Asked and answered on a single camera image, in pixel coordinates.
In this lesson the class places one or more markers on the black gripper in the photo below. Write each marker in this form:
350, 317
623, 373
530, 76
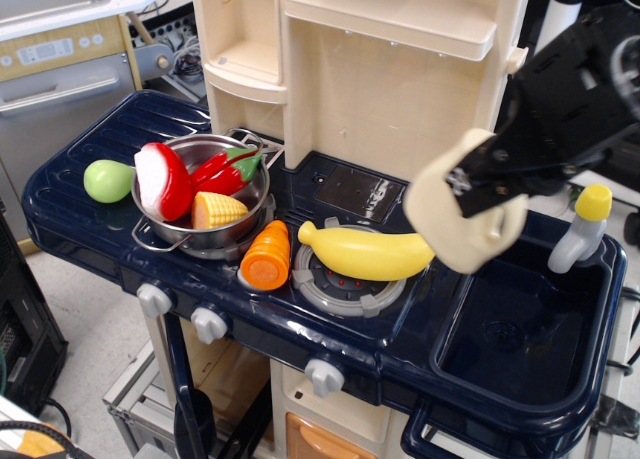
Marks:
536, 151

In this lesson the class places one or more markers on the cream toy detergent bottle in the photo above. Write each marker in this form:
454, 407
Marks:
462, 244

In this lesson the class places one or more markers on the navy toy sink basin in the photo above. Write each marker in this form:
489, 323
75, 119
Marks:
524, 339

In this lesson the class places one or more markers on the grey yellow toy faucet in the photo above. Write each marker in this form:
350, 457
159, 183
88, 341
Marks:
582, 239

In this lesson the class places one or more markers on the yellow toy banana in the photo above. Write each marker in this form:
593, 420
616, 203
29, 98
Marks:
365, 255

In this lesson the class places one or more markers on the cream toy kitchen hutch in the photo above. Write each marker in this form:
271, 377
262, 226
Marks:
386, 84

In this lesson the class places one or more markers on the navy toy kitchen counter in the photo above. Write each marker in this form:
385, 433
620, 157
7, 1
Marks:
385, 360

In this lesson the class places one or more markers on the grey right stove burner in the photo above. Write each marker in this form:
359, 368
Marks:
339, 295

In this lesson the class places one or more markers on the orange toy carrot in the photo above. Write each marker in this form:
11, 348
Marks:
266, 264

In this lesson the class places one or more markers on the grey right stove knob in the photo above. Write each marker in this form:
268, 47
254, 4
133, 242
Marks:
325, 377

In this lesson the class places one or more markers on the grey stove knob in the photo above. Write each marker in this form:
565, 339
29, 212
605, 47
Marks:
325, 377
209, 325
154, 301

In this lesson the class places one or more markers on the red toy chili pepper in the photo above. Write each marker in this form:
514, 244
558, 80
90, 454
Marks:
227, 172

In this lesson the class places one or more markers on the yellow toy corn piece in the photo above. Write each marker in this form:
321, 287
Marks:
212, 210

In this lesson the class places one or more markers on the cream toy oven front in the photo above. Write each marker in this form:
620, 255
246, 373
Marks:
376, 429

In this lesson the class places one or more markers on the grey middle stove knob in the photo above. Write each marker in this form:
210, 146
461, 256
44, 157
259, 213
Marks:
209, 325

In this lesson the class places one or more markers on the red white toy apple half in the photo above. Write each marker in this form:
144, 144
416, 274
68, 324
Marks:
165, 192

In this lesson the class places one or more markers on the steel toy pot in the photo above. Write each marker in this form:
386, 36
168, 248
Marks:
227, 241

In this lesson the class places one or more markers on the grey left stove knob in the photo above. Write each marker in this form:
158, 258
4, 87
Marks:
154, 301

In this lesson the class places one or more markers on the green toy pear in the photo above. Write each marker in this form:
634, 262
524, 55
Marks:
108, 181

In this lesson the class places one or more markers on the navy hanging toy ladle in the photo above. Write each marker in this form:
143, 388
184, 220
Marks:
194, 426

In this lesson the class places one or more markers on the grey toy dishwasher unit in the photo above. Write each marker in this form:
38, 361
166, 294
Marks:
63, 64

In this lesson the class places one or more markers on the black computer case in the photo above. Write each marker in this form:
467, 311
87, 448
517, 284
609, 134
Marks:
33, 349

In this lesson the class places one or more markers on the aluminium frame cart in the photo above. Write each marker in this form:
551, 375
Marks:
138, 404

